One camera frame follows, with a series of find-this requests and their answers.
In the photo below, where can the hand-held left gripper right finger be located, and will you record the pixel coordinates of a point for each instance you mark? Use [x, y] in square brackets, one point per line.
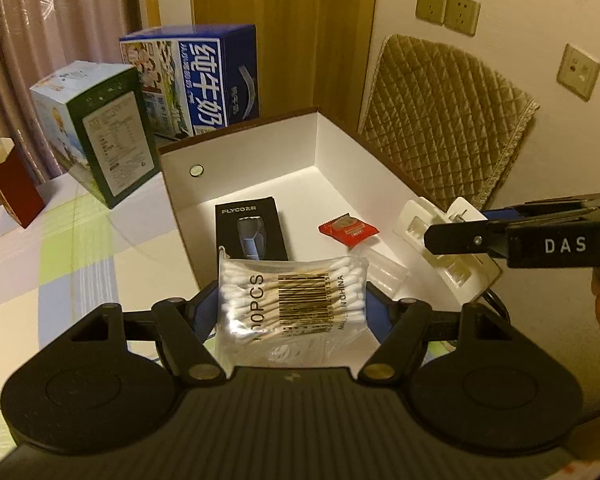
[378, 312]

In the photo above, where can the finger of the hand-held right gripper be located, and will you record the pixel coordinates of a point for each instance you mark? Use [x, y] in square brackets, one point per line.
[555, 208]
[460, 238]

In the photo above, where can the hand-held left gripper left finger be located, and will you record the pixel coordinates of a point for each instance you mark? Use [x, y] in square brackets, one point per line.
[207, 310]

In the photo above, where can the white plastic blister pack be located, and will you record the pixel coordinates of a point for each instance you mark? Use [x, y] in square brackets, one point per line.
[457, 272]

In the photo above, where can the cotton swab bag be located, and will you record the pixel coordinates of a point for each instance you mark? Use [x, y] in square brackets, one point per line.
[290, 300]

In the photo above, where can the red snack packet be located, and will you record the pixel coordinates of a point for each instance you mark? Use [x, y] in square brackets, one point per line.
[347, 230]

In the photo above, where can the black shaver box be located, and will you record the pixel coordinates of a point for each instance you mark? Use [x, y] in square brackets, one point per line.
[250, 230]

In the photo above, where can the brown storage box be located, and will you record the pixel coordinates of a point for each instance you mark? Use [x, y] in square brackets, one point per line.
[280, 160]

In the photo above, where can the checked tablecloth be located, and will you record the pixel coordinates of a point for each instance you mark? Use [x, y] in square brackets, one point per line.
[105, 260]

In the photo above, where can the quilted beige chair cover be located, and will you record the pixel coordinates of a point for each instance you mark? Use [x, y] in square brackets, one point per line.
[445, 110]

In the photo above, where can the green and white carton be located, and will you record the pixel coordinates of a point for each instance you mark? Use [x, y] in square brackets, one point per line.
[115, 140]

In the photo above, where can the dark red paper box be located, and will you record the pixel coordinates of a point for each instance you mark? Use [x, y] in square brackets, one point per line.
[15, 195]

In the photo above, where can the blue milk carton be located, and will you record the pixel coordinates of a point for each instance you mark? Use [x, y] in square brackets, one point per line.
[215, 80]

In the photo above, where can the yellow wooden panel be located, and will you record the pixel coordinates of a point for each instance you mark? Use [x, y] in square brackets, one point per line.
[290, 35]

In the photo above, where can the pink patterned curtain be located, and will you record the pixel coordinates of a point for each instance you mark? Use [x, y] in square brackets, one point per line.
[55, 20]

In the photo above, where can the beige wall socket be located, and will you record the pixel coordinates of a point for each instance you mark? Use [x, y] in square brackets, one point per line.
[578, 70]
[430, 4]
[462, 12]

